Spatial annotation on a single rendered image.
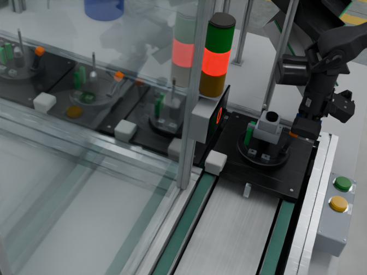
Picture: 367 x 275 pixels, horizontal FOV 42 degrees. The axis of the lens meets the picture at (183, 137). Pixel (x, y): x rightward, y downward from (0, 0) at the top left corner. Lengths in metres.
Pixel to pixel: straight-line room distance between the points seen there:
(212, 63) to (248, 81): 0.81
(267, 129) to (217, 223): 0.26
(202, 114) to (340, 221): 0.45
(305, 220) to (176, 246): 0.31
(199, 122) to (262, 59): 0.92
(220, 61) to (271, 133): 0.36
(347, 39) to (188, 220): 0.52
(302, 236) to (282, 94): 0.66
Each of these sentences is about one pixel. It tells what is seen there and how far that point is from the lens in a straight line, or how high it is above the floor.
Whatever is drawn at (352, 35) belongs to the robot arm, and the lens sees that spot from 1.03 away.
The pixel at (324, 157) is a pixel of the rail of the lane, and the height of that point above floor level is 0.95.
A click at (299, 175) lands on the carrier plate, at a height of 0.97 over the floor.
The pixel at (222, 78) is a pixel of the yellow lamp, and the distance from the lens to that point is 0.90.
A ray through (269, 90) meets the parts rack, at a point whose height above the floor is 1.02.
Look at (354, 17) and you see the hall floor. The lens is 4.26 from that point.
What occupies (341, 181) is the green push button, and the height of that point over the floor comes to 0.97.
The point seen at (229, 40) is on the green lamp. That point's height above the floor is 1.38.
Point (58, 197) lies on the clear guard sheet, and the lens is 0.52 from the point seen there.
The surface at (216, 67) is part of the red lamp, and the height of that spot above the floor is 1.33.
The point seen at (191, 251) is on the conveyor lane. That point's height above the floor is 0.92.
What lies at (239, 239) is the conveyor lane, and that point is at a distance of 1.13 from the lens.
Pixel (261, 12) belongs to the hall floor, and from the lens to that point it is 3.98.
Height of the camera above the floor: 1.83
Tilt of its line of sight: 43 degrees down
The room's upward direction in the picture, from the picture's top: 7 degrees clockwise
